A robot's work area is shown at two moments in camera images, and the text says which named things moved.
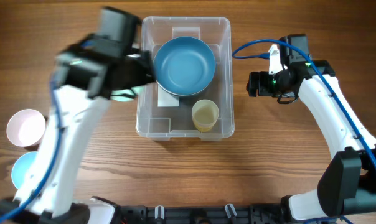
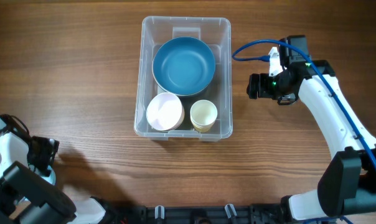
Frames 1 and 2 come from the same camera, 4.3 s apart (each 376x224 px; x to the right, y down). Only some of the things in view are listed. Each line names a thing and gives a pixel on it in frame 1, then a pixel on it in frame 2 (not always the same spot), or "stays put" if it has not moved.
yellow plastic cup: x=203 y=129 stays put
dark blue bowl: x=183 y=66 stays put
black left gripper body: x=143 y=69 -> x=47 y=149
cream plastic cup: x=205 y=112 stays put
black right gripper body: x=254 y=83 stays put
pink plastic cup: x=25 y=128 -> x=165 y=112
